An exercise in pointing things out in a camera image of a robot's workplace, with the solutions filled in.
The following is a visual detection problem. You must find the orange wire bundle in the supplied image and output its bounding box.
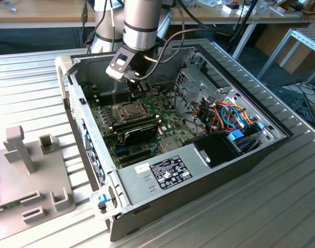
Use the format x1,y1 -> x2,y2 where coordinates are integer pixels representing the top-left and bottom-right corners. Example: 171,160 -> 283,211
213,101 -> 254,125

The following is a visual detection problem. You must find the silver power supply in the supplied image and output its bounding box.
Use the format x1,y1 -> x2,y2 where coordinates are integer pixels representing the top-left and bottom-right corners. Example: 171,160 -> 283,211
115,143 -> 215,207

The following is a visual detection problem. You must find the brown cardboard box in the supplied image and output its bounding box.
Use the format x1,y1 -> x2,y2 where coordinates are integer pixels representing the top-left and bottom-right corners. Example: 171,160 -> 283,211
255,23 -> 315,74

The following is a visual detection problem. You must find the blue wire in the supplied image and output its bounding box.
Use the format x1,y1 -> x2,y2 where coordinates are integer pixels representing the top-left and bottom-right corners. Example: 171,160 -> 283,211
220,103 -> 245,129

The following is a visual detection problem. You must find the blue plastic latch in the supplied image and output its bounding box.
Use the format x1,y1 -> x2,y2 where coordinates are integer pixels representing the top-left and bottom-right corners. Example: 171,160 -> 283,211
95,193 -> 111,208

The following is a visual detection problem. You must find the green RAM stick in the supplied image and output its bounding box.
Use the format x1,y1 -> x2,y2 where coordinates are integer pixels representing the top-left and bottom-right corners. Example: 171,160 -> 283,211
0,200 -> 22,215

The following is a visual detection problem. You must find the black expansion slot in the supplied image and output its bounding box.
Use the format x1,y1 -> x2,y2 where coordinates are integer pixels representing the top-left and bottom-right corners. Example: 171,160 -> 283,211
117,149 -> 153,166

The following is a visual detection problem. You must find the blue disk carrier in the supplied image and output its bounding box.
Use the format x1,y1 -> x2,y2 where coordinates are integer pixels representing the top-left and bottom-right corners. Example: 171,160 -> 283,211
226,128 -> 260,153

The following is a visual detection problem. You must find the black cable with connector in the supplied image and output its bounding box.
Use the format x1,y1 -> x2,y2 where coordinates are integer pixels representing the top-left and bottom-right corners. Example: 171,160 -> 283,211
79,0 -> 88,49

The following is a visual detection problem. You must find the CPU socket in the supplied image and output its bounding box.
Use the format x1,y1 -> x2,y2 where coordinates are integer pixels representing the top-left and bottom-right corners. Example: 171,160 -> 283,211
117,99 -> 148,123

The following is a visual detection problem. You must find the black graphics card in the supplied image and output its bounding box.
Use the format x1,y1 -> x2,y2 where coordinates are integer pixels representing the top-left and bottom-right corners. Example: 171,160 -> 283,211
117,123 -> 159,147

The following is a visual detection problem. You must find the black PC case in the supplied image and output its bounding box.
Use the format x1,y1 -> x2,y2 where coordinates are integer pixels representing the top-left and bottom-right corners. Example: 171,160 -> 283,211
55,43 -> 295,242

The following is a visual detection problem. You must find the green motherboard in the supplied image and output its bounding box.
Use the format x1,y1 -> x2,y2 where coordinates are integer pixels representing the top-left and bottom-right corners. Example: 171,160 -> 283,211
88,86 -> 201,168

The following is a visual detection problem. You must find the thick black cable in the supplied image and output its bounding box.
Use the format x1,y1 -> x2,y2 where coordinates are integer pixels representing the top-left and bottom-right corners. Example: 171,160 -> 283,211
125,28 -> 227,84

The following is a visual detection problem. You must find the grey parts rack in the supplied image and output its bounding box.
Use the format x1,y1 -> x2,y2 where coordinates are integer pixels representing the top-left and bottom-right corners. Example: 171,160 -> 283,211
0,125 -> 77,233

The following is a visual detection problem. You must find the silver chipset heatsink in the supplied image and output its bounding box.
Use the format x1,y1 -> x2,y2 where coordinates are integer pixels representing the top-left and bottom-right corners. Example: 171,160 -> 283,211
159,136 -> 181,153

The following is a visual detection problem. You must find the black stand pole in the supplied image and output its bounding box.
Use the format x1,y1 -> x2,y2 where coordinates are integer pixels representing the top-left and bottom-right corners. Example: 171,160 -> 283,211
228,0 -> 259,52

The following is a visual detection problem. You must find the aluminium frame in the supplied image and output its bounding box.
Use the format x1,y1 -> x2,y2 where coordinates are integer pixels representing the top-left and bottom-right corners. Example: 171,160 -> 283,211
257,27 -> 315,83

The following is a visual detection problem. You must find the wooden desk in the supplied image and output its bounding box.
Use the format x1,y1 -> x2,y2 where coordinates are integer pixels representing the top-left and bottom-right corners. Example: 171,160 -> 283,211
0,0 -> 315,29

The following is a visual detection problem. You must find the silver drive cage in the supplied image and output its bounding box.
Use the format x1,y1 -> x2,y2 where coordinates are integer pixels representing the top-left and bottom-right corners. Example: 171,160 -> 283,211
174,46 -> 220,116

